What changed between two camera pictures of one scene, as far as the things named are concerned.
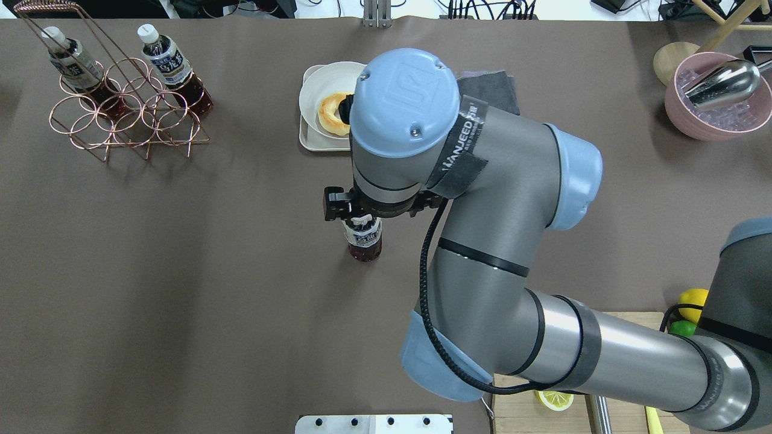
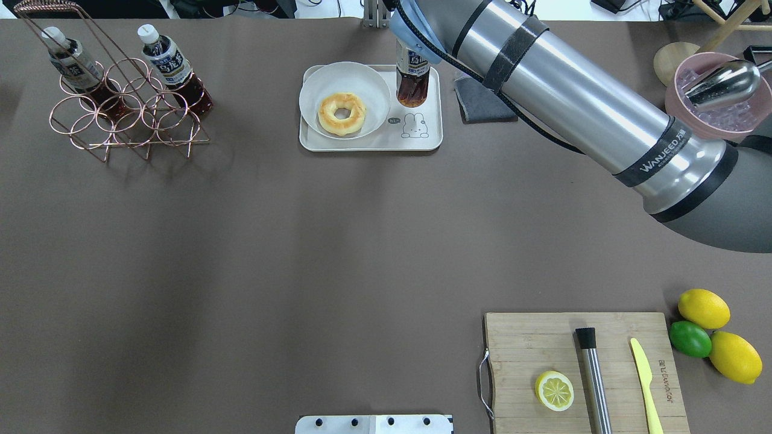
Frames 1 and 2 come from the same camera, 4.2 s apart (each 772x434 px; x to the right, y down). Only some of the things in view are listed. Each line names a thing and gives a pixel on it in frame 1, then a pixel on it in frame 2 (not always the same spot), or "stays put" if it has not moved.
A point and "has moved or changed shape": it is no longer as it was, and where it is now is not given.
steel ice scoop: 725,84 stays put
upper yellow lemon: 695,296 stays put
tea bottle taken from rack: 363,233 has moved or changed shape
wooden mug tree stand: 670,55 stays put
